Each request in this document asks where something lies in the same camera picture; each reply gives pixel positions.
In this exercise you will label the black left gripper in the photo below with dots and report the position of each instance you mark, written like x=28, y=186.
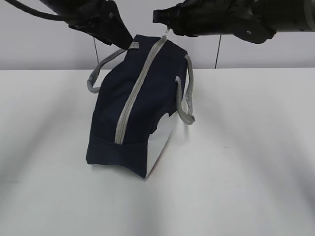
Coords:
x=97, y=18

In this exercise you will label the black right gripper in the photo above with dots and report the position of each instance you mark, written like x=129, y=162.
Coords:
x=214, y=17

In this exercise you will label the navy insulated lunch bag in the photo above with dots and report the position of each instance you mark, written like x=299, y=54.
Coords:
x=141, y=92

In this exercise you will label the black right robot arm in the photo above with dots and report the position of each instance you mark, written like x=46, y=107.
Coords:
x=285, y=15

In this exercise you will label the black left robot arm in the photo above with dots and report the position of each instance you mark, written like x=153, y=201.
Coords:
x=51, y=4

